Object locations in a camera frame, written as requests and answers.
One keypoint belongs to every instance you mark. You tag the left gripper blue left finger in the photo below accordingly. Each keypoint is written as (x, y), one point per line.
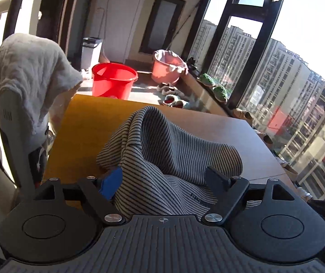
(97, 195)

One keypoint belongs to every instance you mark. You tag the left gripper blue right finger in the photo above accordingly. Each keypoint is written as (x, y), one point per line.
(230, 194)

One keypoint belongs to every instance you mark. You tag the grey black striped sweater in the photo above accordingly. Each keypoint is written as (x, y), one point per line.
(163, 167)

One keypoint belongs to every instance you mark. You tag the beige shoe on sill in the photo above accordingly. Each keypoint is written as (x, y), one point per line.
(243, 115)
(265, 138)

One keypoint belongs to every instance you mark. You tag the green potted plant near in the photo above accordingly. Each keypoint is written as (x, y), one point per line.
(220, 93)

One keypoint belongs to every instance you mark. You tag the green potted plant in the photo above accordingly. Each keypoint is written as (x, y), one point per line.
(220, 93)
(206, 80)

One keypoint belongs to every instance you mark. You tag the white chair under towel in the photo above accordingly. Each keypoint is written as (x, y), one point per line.
(26, 152)

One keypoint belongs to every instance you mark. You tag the slipper with red lining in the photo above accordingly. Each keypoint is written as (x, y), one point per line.
(170, 100)

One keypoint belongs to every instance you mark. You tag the red plastic bucket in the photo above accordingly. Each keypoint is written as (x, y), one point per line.
(113, 80)

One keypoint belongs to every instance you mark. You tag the green potted plant far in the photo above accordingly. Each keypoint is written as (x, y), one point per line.
(206, 80)

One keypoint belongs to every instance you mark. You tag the grey slippers pair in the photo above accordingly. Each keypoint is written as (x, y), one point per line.
(167, 89)

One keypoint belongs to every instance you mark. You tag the pink bucket with cloth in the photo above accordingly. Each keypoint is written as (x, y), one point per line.
(168, 67)

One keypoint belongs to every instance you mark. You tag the white trash bin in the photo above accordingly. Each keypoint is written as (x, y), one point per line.
(91, 48)

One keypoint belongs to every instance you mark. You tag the white quilted towel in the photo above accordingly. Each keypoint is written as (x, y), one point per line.
(37, 70)

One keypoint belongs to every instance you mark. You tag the mop pole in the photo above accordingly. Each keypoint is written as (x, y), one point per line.
(179, 27)

